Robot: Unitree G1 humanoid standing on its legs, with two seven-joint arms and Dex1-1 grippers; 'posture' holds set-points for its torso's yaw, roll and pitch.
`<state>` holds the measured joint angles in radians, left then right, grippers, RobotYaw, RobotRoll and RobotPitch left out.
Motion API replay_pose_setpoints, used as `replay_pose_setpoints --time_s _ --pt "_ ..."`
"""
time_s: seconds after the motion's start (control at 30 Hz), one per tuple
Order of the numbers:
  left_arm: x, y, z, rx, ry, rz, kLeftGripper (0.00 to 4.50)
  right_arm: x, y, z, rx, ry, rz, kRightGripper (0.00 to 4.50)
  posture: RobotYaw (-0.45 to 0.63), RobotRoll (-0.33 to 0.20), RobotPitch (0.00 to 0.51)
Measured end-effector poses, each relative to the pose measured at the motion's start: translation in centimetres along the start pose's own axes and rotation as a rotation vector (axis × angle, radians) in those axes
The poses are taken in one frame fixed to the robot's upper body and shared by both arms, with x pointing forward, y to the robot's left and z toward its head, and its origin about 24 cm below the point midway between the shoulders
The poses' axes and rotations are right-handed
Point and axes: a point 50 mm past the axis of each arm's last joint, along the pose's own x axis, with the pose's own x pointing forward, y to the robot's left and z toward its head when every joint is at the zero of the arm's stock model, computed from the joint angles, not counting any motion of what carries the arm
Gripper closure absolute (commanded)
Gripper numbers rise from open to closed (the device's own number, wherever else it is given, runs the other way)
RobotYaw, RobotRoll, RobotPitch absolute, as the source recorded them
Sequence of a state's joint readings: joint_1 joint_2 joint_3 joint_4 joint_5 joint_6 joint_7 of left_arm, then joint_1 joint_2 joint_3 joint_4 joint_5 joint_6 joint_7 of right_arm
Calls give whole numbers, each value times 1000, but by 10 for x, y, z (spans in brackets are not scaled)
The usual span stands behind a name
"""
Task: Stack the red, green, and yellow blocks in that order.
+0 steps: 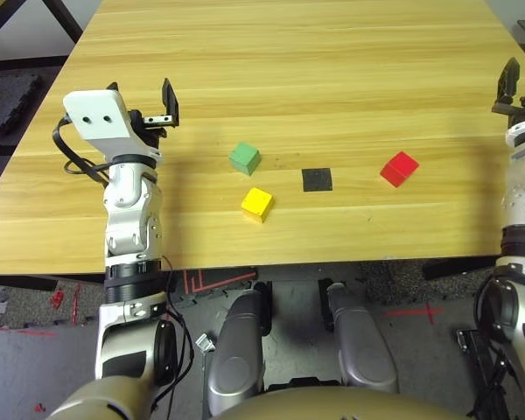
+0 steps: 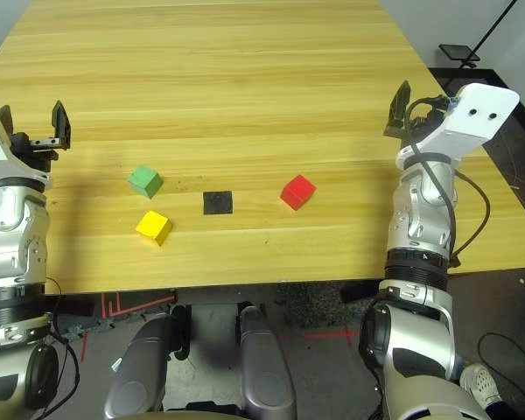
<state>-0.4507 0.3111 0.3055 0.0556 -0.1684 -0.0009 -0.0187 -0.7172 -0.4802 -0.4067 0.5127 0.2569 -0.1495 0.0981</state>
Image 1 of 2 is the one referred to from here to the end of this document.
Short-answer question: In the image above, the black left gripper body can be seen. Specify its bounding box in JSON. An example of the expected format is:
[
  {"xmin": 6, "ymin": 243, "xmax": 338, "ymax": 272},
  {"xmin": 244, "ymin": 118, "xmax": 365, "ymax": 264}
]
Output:
[{"xmin": 126, "ymin": 108, "xmax": 176, "ymax": 148}]

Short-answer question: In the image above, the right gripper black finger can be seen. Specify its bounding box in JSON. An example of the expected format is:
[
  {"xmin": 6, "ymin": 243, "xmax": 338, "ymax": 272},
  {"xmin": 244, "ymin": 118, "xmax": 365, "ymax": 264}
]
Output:
[{"xmin": 497, "ymin": 56, "xmax": 521, "ymax": 105}]

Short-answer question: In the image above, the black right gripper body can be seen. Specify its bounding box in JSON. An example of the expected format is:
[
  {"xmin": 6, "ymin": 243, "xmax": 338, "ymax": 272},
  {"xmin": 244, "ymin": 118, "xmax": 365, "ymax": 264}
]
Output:
[{"xmin": 492, "ymin": 99, "xmax": 525, "ymax": 128}]

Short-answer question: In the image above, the green wooden block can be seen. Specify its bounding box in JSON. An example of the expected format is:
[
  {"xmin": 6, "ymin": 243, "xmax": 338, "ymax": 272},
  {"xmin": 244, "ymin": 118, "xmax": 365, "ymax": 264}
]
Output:
[{"xmin": 227, "ymin": 142, "xmax": 263, "ymax": 177}]

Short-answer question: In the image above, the red wooden block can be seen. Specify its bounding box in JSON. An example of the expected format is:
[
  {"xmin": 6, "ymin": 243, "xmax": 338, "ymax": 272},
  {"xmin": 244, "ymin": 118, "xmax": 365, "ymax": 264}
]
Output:
[{"xmin": 379, "ymin": 150, "xmax": 421, "ymax": 188}]

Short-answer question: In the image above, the yellow wooden block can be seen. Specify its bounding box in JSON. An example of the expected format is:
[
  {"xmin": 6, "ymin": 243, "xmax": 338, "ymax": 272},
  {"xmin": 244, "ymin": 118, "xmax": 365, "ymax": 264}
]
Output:
[{"xmin": 240, "ymin": 186, "xmax": 276, "ymax": 224}]

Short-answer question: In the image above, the black diagonal metal leg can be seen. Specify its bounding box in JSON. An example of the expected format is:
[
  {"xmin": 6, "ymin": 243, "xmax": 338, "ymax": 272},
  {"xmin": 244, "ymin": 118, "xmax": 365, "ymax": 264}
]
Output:
[
  {"xmin": 38, "ymin": 0, "xmax": 85, "ymax": 43},
  {"xmin": 0, "ymin": 0, "xmax": 28, "ymax": 48}
]

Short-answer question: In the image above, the dark foam floor mat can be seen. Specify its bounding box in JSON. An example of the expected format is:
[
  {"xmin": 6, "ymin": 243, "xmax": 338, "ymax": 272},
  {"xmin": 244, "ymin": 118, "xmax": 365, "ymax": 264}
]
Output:
[{"xmin": 0, "ymin": 72, "xmax": 43, "ymax": 145}]

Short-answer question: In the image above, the black square marker patch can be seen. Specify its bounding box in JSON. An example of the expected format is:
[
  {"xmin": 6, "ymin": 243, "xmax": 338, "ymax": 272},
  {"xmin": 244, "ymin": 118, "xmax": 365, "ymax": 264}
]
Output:
[{"xmin": 301, "ymin": 167, "xmax": 333, "ymax": 193}]

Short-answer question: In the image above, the red tape strip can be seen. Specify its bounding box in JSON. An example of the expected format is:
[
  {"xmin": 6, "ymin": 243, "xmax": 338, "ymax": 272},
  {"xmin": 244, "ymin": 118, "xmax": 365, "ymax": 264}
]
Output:
[{"xmin": 72, "ymin": 283, "xmax": 83, "ymax": 326}]

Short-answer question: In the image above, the speckled dark foam mat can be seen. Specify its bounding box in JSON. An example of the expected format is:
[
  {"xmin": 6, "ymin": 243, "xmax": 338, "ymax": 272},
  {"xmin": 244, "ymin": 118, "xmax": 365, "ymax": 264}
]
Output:
[{"xmin": 358, "ymin": 260, "xmax": 498, "ymax": 305}]

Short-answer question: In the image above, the grey puzzle floor mat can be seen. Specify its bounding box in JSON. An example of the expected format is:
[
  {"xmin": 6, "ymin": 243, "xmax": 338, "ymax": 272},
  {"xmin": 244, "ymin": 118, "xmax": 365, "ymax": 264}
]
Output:
[{"xmin": 0, "ymin": 282, "xmax": 104, "ymax": 329}]

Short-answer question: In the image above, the red tape cross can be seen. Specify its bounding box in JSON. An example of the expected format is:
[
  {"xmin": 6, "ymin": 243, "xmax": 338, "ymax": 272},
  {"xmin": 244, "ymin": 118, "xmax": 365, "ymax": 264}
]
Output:
[{"xmin": 384, "ymin": 304, "xmax": 443, "ymax": 325}]

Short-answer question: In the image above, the black metal floor stand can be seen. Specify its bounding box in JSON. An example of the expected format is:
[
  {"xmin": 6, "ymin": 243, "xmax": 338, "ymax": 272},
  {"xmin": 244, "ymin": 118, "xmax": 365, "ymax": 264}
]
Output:
[{"xmin": 455, "ymin": 327, "xmax": 525, "ymax": 420}]

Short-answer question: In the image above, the silver left robot leg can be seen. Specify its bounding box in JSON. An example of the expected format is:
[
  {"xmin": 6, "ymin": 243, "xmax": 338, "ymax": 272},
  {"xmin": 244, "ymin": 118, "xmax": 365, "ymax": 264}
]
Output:
[{"xmin": 207, "ymin": 288, "xmax": 272, "ymax": 417}]

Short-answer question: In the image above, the silver robot leg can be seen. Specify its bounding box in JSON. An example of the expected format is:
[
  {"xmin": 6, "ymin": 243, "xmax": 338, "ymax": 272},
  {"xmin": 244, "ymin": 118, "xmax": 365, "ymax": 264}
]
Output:
[
  {"xmin": 207, "ymin": 288, "xmax": 272, "ymax": 417},
  {"xmin": 325, "ymin": 283, "xmax": 399, "ymax": 395}
]

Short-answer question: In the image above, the silver right robot leg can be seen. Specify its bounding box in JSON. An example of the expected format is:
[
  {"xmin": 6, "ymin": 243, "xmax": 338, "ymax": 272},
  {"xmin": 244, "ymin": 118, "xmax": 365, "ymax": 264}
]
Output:
[{"xmin": 325, "ymin": 283, "xmax": 399, "ymax": 395}]

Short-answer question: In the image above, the black robot pelvis block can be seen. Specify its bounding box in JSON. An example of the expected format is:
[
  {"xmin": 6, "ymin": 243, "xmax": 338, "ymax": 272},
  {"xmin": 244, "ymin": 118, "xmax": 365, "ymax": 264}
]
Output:
[{"xmin": 266, "ymin": 376, "xmax": 345, "ymax": 393}]

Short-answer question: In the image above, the tan robot torso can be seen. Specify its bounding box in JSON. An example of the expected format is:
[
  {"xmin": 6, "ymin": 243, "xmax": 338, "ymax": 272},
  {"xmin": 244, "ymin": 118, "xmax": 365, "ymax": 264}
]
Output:
[{"xmin": 212, "ymin": 384, "xmax": 469, "ymax": 420}]

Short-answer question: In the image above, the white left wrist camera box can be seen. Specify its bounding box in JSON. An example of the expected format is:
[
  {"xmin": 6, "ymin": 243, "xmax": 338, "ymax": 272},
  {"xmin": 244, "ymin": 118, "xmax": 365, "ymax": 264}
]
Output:
[{"xmin": 62, "ymin": 89, "xmax": 164, "ymax": 165}]

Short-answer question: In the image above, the black left wrist camera cable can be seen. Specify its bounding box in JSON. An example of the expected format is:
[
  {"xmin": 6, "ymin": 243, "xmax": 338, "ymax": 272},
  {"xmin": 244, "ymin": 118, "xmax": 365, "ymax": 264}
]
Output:
[{"xmin": 52, "ymin": 114, "xmax": 196, "ymax": 420}]

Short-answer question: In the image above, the small silver metal bracket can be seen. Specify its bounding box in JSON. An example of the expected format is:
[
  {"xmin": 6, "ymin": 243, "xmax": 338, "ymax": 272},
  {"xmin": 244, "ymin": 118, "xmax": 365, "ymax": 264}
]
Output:
[{"xmin": 195, "ymin": 332, "xmax": 216, "ymax": 354}]

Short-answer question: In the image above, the black hanging cable bundle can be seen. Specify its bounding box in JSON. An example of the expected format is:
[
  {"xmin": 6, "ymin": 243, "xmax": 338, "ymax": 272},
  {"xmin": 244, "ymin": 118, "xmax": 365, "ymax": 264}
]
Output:
[{"xmin": 467, "ymin": 349, "xmax": 525, "ymax": 420}]

